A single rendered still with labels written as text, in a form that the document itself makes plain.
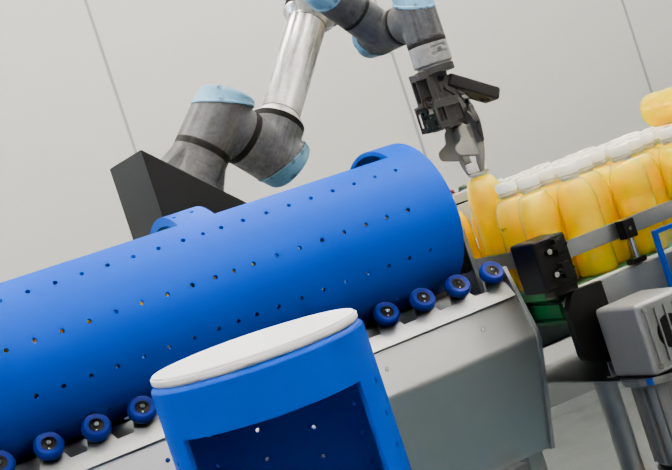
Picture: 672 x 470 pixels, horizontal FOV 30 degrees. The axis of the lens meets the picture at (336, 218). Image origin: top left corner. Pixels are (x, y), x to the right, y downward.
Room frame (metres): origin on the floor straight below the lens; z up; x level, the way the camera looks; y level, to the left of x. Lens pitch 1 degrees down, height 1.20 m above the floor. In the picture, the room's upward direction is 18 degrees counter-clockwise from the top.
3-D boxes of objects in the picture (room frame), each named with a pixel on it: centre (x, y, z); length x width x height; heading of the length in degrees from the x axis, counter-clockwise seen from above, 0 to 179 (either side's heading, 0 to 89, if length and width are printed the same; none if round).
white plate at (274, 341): (1.60, 0.15, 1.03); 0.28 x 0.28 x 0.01
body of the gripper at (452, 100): (2.36, -0.26, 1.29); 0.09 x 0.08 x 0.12; 117
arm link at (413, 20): (2.36, -0.26, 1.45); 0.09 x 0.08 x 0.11; 41
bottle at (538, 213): (2.24, -0.35, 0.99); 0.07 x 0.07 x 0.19
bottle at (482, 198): (2.37, -0.28, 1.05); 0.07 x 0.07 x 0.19
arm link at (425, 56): (2.36, -0.27, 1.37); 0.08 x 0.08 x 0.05
